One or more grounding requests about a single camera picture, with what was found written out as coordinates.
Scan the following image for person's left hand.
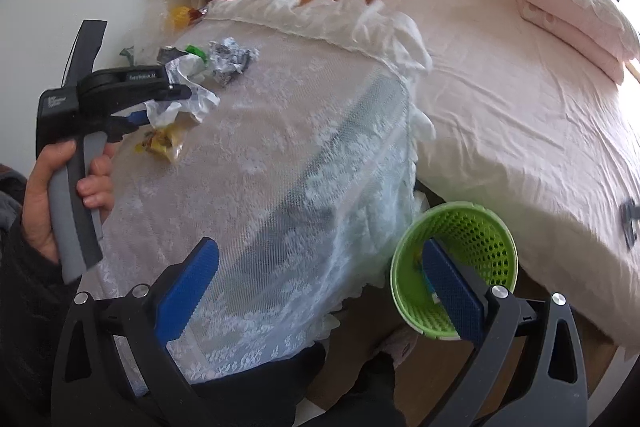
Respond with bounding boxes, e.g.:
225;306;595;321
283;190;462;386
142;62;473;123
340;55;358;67
25;141;115;265

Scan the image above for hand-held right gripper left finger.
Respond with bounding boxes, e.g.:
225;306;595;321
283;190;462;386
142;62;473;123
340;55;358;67
50;237;221;427

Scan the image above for dark grey object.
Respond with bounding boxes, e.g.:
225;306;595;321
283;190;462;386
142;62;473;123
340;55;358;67
620;201;640;250

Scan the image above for green plastic mesh basket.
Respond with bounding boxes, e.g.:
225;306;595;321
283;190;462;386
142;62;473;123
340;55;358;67
390;202;519;342

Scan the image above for crumpled grey white wrapper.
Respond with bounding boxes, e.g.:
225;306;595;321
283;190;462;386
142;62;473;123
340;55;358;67
207;38;261;88

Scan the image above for person's left forearm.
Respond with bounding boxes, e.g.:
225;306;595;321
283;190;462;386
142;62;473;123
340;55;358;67
0;164;76;427

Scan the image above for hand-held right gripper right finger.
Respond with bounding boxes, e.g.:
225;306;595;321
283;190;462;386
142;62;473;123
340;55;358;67
422;238;588;427

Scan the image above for white plastic bag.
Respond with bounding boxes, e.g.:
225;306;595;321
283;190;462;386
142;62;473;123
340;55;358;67
142;54;221;128

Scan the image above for yellow snack wrapper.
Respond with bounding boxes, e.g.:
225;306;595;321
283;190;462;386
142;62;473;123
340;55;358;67
137;127;186;162

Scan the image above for white lace table cover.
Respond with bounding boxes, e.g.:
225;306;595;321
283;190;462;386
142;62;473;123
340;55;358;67
75;0;436;398

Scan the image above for folded pink quilt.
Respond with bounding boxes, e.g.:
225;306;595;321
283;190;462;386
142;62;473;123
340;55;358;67
515;0;640;84

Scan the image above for bed with pink sheet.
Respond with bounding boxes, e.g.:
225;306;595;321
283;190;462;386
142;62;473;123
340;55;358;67
380;0;640;348

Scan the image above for yellow plastic toy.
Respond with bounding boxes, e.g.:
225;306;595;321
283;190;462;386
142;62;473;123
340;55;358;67
170;5;197;30

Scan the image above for dark silver wrapper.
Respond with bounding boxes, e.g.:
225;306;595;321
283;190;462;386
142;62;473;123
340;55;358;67
157;47;188;68

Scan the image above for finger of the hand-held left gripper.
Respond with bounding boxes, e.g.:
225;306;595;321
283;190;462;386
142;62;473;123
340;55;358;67
102;107;152;144
149;83;194;104

